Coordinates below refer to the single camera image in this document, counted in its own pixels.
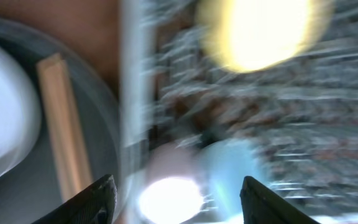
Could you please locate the yellow bowl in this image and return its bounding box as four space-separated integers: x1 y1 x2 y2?
195 0 334 73

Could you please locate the grey dishwasher rack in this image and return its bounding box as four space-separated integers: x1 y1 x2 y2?
121 1 358 223

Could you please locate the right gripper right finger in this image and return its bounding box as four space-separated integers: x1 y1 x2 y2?
240 176 319 224

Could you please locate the pink cup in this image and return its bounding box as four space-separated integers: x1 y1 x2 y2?
137 142 204 224

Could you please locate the grey plate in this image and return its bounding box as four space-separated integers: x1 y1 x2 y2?
0 47 42 177

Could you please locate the blue cup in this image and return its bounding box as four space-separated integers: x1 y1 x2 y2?
200 139 270 223

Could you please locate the round black serving tray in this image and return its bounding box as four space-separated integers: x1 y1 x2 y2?
0 18 119 224

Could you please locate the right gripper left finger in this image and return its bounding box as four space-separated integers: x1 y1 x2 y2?
33 174 117 224

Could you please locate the wooden chopstick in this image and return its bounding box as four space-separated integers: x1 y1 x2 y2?
37 54 83 202
58 59 93 192

